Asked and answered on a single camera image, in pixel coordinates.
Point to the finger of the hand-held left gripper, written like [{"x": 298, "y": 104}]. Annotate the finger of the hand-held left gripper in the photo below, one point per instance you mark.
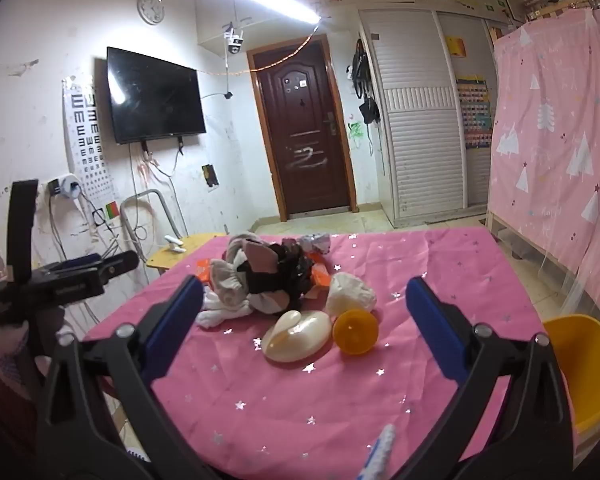
[{"x": 122, "y": 261}]

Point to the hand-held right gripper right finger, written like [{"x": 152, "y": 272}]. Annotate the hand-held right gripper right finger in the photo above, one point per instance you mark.
[{"x": 432, "y": 325}]

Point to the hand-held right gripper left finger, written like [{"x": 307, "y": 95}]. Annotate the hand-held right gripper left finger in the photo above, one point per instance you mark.
[{"x": 177, "y": 320}]

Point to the small orange packet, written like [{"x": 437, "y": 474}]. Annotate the small orange packet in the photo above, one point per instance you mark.
[{"x": 205, "y": 269}]

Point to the beige cloth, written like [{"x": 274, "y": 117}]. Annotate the beige cloth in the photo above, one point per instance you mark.
[{"x": 227, "y": 277}]

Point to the orange plastic capsule shell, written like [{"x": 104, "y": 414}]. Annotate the orange plastic capsule shell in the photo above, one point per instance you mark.
[{"x": 355, "y": 332}]

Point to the white plastic bag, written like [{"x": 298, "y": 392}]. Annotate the white plastic bag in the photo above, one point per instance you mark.
[{"x": 350, "y": 292}]

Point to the pink beige fabric piece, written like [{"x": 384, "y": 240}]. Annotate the pink beige fabric piece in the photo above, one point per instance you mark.
[{"x": 260, "y": 255}]

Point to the orange snack packet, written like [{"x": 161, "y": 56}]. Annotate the orange snack packet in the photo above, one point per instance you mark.
[{"x": 321, "y": 275}]

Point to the cream heart-shaped container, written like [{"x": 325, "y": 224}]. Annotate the cream heart-shaped container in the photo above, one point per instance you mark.
[{"x": 300, "y": 337}]

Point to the yellow plastic bin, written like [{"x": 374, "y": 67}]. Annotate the yellow plastic bin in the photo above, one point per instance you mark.
[{"x": 587, "y": 370}]

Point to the person's left forearm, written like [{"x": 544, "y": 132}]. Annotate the person's left forearm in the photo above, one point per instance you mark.
[{"x": 0, "y": 410}]

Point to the black hanging shoulder bag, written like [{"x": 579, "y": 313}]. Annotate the black hanging shoulder bag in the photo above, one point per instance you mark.
[{"x": 359, "y": 67}]

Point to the person's left hand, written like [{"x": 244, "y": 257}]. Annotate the person's left hand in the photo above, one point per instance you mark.
[{"x": 10, "y": 352}]

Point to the person's right hand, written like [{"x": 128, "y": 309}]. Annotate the person's right hand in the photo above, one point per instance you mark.
[{"x": 380, "y": 452}]

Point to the black eyeglasses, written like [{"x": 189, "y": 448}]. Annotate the black eyeglasses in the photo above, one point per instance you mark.
[{"x": 99, "y": 216}]

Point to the red green sticker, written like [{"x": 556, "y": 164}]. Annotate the red green sticker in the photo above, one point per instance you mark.
[{"x": 111, "y": 210}]

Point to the white power strip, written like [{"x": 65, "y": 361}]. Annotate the white power strip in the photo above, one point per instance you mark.
[{"x": 62, "y": 186}]

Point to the white eye chart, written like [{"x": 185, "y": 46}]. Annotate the white eye chart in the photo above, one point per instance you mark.
[{"x": 87, "y": 150}]

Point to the pink star tablecloth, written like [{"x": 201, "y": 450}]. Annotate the pink star tablecloth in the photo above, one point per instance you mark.
[{"x": 290, "y": 410}]

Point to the black flat television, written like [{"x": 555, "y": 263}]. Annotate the black flat television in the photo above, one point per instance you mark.
[{"x": 155, "y": 95}]

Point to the white louvered wardrobe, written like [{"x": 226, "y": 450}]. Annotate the white louvered wardrobe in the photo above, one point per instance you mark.
[{"x": 420, "y": 150}]

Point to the brown wooden door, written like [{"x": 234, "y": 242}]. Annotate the brown wooden door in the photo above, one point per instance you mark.
[{"x": 300, "y": 160}]

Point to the pink tree-print curtain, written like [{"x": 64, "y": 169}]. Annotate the pink tree-print curtain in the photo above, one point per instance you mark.
[{"x": 550, "y": 150}]

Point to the colourful grid poster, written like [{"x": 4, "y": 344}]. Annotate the colourful grid poster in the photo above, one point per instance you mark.
[{"x": 474, "y": 112}]

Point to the small black handbag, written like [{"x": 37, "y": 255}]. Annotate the small black handbag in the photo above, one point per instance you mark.
[{"x": 369, "y": 111}]

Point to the yellow poster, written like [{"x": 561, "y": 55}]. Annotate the yellow poster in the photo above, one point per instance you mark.
[{"x": 455, "y": 46}]

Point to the grey metal tube frame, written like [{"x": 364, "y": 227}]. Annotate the grey metal tube frame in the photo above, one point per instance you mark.
[{"x": 165, "y": 210}]

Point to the wall junction box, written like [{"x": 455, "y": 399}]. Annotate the wall junction box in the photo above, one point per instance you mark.
[{"x": 209, "y": 175}]

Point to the white security camera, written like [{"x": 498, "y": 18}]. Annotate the white security camera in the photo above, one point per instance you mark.
[{"x": 234, "y": 40}]

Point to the white wall clock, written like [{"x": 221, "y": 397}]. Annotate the white wall clock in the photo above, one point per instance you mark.
[{"x": 151, "y": 9}]

